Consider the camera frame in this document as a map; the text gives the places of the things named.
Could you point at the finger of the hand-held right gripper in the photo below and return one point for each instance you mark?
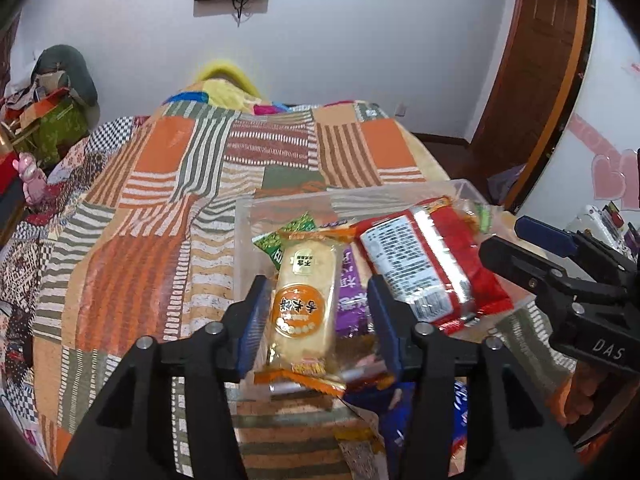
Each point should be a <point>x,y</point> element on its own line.
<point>545,235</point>
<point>515,262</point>

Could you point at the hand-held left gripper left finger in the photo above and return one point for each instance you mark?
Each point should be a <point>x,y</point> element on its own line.
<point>252,322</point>

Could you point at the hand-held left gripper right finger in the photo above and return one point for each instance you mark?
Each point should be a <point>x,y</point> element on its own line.
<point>382,322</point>

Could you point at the purple snack packet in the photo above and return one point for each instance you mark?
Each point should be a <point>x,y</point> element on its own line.
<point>350,300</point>

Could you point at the orange rice cracker packet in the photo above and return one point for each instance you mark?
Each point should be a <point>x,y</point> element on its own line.
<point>300,310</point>

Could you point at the clear zip bag of snacks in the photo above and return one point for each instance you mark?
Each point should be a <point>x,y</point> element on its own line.
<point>484,215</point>

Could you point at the red snack packet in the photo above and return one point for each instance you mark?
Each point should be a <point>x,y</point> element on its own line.
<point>450,260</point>

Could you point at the green snack packet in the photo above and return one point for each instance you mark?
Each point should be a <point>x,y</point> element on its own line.
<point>285,240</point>

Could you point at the clear plastic container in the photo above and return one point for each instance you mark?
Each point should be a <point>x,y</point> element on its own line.
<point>280,220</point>

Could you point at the person's right hand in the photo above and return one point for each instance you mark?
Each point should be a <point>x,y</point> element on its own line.
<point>582,395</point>

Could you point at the dark purple cloth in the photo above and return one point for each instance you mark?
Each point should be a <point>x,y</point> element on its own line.
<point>505,185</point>

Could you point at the pink heart decal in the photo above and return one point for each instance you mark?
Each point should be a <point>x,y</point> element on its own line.
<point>610,175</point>

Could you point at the blue and white snack packet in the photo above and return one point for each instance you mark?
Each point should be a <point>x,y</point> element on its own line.
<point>390,427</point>

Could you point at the white wardrobe door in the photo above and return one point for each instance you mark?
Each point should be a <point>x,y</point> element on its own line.
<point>610,110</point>

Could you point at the wooden door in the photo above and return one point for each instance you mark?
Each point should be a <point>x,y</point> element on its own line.
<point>535,75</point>

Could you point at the orange patchwork blanket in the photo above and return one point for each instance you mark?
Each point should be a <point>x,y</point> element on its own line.
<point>200,170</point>

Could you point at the colourful printed cloth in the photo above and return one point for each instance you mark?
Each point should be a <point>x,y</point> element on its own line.
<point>200,97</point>

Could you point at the yellow cushion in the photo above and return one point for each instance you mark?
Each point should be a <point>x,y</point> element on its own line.
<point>227,76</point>

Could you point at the pink toy rabbit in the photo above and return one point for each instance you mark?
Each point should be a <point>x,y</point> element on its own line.
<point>31,180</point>

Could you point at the red box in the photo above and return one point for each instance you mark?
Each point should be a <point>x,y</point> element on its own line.
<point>9,175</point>

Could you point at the grey cushion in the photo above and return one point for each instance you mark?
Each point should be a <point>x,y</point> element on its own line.
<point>70,67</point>

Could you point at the pile of clutter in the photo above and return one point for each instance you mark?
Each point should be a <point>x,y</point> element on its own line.
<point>25,100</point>

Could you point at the white wall socket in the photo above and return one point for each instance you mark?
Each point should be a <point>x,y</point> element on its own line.
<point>400,109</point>

